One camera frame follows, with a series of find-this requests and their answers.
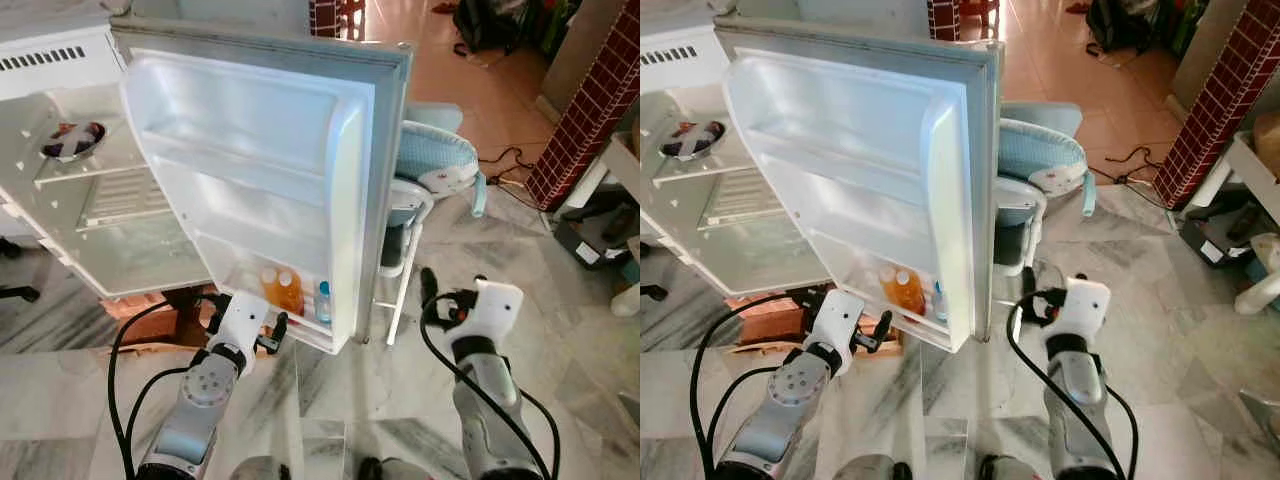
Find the orange juice bottle white cap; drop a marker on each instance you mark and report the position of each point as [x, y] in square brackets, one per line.
[890, 290]
[291, 295]
[270, 290]
[912, 295]

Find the bowl with dark food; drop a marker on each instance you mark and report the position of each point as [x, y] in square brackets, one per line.
[72, 142]
[692, 142]

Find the black storage bin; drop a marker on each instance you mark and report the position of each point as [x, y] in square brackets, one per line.
[570, 235]
[1200, 240]

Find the white fridge body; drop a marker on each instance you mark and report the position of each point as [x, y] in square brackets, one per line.
[120, 250]
[740, 255]

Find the light blue padded baby seat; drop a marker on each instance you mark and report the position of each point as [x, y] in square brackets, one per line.
[1045, 150]
[440, 150]

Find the small white table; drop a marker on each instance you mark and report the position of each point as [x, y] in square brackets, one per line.
[585, 190]
[1215, 185]

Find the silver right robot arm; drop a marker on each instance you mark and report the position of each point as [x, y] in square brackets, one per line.
[490, 400]
[1080, 400]

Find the wide red brick pillar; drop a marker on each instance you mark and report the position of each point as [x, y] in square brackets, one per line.
[1220, 90]
[590, 90]

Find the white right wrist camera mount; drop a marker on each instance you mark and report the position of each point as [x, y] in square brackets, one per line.
[495, 310]
[1082, 308]

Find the black chair base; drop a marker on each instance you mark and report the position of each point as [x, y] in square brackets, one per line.
[652, 293]
[20, 293]

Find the small blue bottle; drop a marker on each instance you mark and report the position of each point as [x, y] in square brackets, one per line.
[324, 305]
[939, 303]

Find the white rounded plastic item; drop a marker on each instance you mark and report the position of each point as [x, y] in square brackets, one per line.
[1262, 290]
[625, 300]

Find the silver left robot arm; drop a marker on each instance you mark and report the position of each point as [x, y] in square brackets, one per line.
[795, 390]
[205, 390]

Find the brown cardboard box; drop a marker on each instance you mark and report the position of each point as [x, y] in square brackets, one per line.
[1268, 145]

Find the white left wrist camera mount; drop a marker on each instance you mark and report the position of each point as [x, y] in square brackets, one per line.
[840, 318]
[243, 320]

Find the black bag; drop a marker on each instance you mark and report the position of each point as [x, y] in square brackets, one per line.
[490, 25]
[1120, 25]

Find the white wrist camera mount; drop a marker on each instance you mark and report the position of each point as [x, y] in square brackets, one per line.
[495, 310]
[243, 320]
[840, 318]
[1082, 308]

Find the narrow red brick pillar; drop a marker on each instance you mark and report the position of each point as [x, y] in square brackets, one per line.
[327, 18]
[944, 18]

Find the orange brick stack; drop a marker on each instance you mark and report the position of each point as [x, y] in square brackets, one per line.
[770, 315]

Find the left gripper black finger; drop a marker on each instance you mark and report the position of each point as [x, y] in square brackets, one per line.
[281, 328]
[883, 328]

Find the white fridge door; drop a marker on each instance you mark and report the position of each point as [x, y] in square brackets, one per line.
[860, 130]
[250, 130]

